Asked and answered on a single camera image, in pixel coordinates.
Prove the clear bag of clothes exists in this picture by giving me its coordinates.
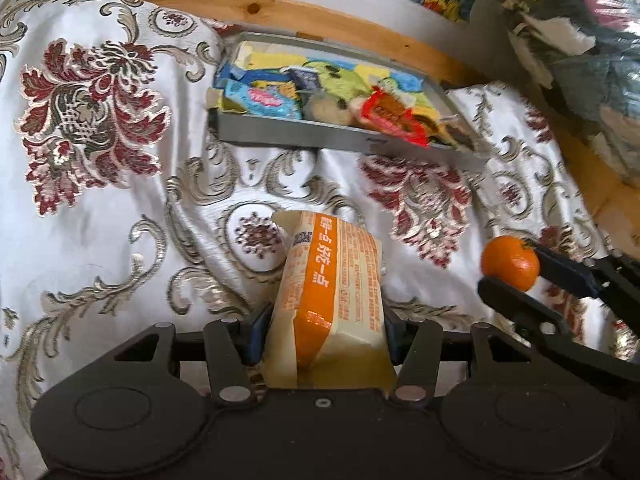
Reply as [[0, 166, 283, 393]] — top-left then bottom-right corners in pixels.
[[487, 0, 640, 183]]

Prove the wooden bed frame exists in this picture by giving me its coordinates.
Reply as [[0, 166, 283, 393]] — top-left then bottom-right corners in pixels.
[[117, 0, 640, 261]]

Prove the round pale cake packet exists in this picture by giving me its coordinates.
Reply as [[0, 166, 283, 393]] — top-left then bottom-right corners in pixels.
[[305, 91, 353, 125]]

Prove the clear braised meat packet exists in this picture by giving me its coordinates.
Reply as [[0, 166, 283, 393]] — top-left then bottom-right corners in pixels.
[[435, 117, 478, 153]]

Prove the red snack packet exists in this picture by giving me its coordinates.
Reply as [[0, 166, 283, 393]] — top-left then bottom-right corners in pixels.
[[360, 87, 433, 147]]

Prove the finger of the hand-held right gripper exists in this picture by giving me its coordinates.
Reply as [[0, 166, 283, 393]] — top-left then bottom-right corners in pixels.
[[522, 242, 640, 311], [477, 277, 640, 386]]

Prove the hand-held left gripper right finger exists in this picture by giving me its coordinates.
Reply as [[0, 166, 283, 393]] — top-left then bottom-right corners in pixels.
[[384, 310, 556, 408]]

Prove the mandarin orange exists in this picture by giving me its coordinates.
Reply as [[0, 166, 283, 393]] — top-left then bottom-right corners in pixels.
[[480, 235, 542, 292]]

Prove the grey metal tray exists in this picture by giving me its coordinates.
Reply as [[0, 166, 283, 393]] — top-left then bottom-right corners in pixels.
[[206, 31, 494, 172]]

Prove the orange bread packet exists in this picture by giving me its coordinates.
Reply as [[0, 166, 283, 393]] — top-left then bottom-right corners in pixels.
[[262, 210, 398, 391]]

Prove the green frog crayon drawing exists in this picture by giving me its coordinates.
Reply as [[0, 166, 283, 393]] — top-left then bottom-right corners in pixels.
[[216, 42, 441, 126]]

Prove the light blue snack packet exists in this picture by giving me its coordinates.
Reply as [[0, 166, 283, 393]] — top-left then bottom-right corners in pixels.
[[224, 81, 301, 120]]

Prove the dark blue snack packet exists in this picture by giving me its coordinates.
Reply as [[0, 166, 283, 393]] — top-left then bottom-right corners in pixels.
[[289, 67, 321, 93]]

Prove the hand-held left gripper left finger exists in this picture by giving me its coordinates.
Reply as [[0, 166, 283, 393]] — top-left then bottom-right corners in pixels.
[[75, 305, 273, 408]]

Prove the floral silver red blanket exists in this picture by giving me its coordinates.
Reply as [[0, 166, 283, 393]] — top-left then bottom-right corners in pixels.
[[0, 0, 640, 480]]

